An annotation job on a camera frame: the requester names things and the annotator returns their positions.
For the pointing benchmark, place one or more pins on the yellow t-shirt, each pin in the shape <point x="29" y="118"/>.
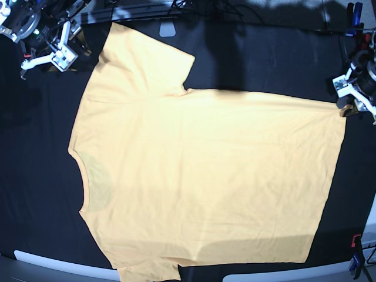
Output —
<point x="196" y="177"/>

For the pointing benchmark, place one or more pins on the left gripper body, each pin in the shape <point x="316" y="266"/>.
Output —
<point x="363" y="83"/>

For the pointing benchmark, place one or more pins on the blue red clamp bottom right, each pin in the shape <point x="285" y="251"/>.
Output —
<point x="358" y="260"/>

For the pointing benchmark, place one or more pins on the black table cloth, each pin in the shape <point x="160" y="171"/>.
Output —
<point x="41" y="187"/>

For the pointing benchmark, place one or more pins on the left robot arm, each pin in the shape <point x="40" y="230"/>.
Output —
<point x="365" y="56"/>

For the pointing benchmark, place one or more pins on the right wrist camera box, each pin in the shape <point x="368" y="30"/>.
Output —
<point x="63" y="58"/>

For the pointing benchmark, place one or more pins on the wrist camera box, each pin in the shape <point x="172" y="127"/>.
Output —
<point x="342" y="86"/>
<point x="63" y="58"/>

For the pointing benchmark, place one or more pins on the blue clamp top right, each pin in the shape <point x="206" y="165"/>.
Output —
<point x="353" y="19"/>

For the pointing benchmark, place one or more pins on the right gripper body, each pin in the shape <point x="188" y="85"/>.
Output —
<point x="47" y="38"/>

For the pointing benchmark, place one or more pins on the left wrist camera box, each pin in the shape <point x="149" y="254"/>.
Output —
<point x="342" y="86"/>

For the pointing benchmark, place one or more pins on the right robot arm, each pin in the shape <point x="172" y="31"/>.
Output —
<point x="20" y="18"/>

